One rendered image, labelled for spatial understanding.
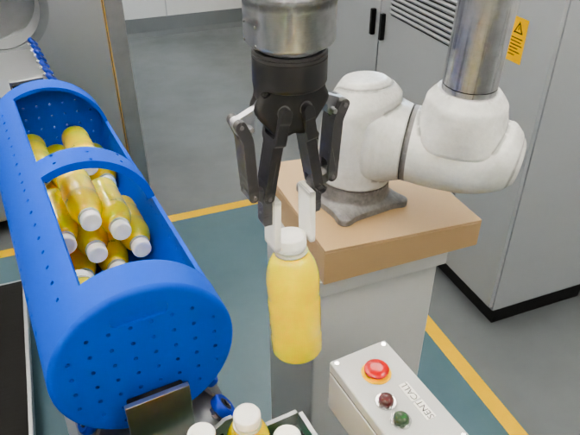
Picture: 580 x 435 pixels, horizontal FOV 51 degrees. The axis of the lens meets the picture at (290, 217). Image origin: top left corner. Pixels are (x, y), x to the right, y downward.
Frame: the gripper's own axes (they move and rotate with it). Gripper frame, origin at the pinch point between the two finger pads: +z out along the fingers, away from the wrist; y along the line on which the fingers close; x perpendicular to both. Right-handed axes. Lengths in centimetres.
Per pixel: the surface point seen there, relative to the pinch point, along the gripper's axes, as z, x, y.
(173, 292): 18.1, -14.4, 11.5
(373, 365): 28.0, 3.3, -11.9
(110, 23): 22, -158, -13
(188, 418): 41.3, -10.6, 12.8
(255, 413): 31.3, 0.7, 5.8
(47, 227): 18.1, -39.1, 24.8
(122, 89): 45, -158, -14
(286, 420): 42.0, -3.4, -1.1
